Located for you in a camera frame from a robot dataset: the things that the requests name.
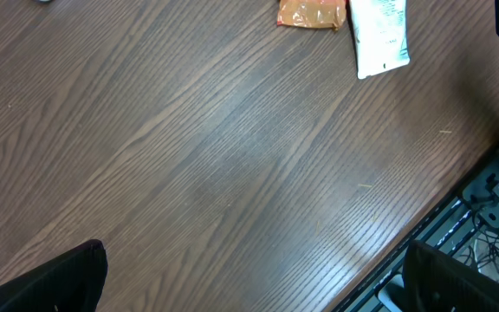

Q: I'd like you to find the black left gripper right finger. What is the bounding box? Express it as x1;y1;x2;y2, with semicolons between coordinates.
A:
403;241;499;312

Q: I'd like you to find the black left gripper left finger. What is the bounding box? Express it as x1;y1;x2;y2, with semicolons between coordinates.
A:
0;239;107;312

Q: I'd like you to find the white gold tube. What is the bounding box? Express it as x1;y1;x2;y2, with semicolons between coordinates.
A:
349;0;411;80

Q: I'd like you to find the orange spaghetti packet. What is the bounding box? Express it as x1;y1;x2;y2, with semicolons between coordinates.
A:
276;0;347;30

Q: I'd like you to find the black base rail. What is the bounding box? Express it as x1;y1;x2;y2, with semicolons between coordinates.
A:
334;146;499;312

